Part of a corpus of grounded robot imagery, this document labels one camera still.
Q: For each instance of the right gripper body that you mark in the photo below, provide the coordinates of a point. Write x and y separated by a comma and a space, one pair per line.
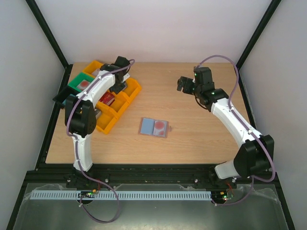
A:
183, 84

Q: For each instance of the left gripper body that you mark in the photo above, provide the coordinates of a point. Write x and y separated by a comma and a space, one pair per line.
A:
115, 88

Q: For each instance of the pink leather card holder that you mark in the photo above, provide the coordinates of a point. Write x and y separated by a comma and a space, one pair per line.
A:
146, 127

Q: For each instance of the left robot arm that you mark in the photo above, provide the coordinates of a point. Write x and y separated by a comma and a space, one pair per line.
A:
80, 116

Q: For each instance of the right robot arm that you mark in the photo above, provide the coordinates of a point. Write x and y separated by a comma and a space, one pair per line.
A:
255, 151

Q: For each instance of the yellow bin with blue cards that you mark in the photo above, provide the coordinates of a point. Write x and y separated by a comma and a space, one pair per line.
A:
132, 90

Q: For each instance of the red card stack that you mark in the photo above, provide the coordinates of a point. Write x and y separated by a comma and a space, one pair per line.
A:
108, 98

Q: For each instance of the yellow bin with red cards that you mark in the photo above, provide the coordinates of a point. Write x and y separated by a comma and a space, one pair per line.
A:
119, 105

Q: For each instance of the white card stack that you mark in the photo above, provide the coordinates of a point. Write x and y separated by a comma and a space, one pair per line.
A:
95, 72

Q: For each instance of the red-dot card stack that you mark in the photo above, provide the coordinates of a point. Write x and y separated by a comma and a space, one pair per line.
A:
83, 85

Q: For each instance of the dark card stack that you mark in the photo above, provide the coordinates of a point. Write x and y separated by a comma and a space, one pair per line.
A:
97, 113

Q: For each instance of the red-dot card in holder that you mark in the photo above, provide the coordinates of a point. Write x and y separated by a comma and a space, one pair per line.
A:
159, 128

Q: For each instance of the yellow bin far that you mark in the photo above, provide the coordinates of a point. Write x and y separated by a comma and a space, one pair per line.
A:
91, 67

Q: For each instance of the green bin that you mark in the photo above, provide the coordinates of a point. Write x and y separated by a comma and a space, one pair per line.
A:
81, 76

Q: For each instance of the yellow bin near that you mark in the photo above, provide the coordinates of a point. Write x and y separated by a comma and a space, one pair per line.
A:
107, 119

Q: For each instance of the black bin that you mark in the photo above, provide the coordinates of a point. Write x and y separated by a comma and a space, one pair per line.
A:
60, 98

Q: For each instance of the black aluminium frame rail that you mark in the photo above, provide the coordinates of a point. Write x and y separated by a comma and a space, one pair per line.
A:
120, 173

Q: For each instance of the slotted cable duct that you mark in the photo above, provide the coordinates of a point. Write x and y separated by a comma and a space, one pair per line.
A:
122, 195

